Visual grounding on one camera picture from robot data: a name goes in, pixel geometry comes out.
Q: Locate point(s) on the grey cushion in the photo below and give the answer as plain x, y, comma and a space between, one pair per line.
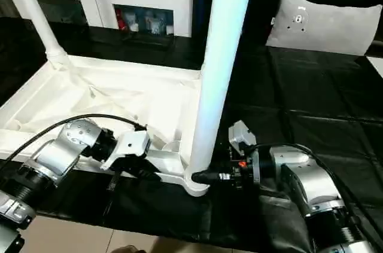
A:
323, 23

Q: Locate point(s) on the black work mat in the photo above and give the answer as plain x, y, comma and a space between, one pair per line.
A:
311, 97

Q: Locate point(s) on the white plastic table top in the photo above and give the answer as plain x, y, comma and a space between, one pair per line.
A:
96, 97

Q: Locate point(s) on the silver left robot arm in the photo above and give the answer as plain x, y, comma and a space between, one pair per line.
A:
48, 163

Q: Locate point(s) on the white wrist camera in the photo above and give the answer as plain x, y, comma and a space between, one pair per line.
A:
242, 134
130, 145

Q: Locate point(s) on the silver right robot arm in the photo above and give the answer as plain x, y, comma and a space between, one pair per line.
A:
317, 187

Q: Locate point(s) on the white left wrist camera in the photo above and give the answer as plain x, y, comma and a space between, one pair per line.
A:
130, 145

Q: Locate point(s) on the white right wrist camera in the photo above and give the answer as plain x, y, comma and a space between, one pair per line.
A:
242, 134

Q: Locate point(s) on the white plastic table leg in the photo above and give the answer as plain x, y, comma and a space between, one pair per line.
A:
36, 14
221, 67

